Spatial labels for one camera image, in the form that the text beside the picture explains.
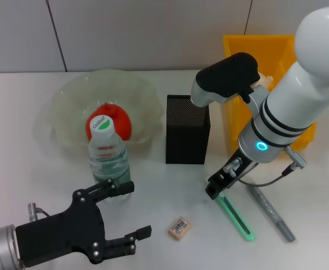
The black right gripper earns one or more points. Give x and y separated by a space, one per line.
229 177

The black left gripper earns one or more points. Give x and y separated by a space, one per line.
68 233

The green utility knife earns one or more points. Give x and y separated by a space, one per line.
234 216

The beige eraser with barcode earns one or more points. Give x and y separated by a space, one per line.
179 228

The clear plastic water bottle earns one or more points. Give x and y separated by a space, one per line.
108 157

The red-orange fruit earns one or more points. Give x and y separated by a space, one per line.
122 121

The white paper ball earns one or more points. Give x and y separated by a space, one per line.
266 81

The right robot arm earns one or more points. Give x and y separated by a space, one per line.
293 98

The grey marker pen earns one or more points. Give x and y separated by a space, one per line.
271 211

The black mesh pen holder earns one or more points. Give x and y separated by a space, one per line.
186 137

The green glass fruit plate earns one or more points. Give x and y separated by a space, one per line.
68 92

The yellow plastic bin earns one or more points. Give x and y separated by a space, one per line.
237 47

